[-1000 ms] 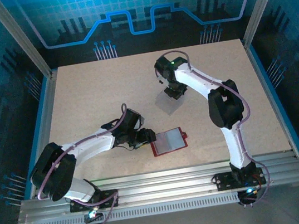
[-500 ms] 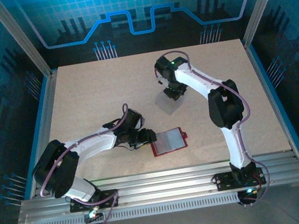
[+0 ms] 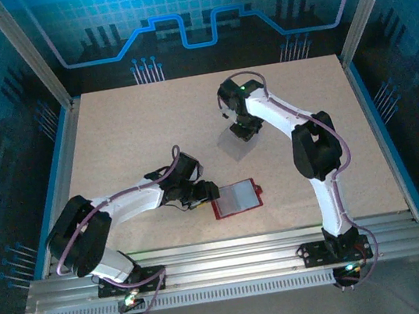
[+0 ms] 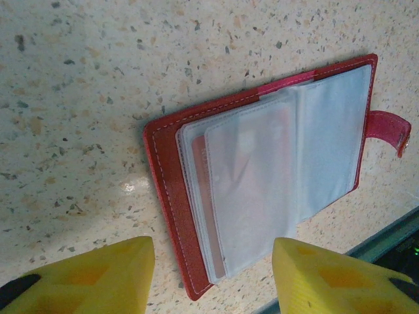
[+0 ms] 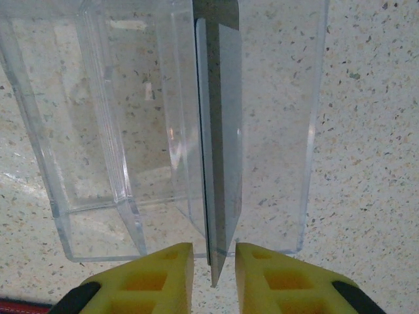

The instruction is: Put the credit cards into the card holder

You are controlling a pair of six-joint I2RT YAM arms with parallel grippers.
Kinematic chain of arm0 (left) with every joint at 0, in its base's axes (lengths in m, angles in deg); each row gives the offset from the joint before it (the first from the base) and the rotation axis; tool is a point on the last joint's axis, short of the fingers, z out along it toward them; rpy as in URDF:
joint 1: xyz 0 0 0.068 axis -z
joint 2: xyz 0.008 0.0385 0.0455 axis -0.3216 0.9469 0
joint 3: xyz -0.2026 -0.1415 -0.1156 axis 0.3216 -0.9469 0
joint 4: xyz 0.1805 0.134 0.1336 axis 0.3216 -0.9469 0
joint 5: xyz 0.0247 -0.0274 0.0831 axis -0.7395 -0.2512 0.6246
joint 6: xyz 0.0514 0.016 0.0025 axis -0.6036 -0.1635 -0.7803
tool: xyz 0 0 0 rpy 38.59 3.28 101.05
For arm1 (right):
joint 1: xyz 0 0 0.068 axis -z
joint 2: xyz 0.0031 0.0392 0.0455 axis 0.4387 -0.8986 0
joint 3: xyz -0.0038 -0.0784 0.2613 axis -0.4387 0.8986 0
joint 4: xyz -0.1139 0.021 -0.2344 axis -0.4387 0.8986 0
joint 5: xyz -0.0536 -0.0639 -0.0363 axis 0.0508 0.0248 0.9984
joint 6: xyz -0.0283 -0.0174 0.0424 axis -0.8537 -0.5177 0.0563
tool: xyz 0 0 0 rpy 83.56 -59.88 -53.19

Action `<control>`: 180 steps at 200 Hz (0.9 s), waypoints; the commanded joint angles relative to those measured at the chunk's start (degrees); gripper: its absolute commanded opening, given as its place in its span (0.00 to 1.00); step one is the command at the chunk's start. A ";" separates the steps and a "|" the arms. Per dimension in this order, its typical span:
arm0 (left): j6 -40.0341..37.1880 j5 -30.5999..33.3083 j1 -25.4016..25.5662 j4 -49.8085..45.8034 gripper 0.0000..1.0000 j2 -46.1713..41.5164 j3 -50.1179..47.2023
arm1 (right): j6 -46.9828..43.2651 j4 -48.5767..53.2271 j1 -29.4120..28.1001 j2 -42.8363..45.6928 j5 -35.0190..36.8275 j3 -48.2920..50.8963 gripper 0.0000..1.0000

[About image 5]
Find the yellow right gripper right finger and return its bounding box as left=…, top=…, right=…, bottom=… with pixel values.
left=234, top=242, right=388, bottom=314

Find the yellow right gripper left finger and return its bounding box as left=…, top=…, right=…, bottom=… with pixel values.
left=52, top=241, right=196, bottom=314

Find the red leather card holder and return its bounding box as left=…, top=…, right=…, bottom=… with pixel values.
left=0, top=296, right=56, bottom=314

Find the white card with red marks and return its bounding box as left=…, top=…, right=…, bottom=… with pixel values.
left=205, top=23, right=245, bottom=289

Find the grey VIP card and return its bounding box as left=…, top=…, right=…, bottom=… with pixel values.
left=191, top=0, right=240, bottom=35

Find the clear acrylic card box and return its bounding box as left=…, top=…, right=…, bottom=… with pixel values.
left=0, top=0, right=330, bottom=264

